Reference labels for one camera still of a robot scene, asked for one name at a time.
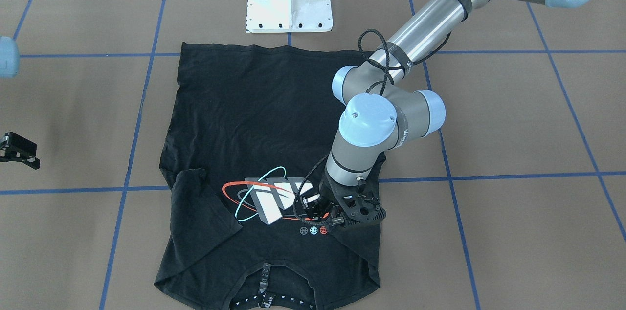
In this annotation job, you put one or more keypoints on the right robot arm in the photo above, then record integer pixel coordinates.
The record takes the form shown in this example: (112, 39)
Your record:
(9, 62)

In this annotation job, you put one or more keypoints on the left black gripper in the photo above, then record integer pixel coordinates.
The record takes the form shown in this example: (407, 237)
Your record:
(326, 196)

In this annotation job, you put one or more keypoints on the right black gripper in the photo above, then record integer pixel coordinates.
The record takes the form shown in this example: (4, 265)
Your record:
(17, 147)

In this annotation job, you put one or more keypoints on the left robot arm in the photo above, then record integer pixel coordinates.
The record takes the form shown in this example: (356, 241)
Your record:
(380, 116)

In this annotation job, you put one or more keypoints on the black printed t-shirt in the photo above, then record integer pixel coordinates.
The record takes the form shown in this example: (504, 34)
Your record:
(247, 116)

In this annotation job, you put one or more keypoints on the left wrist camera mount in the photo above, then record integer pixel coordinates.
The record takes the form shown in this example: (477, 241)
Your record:
(317, 208)

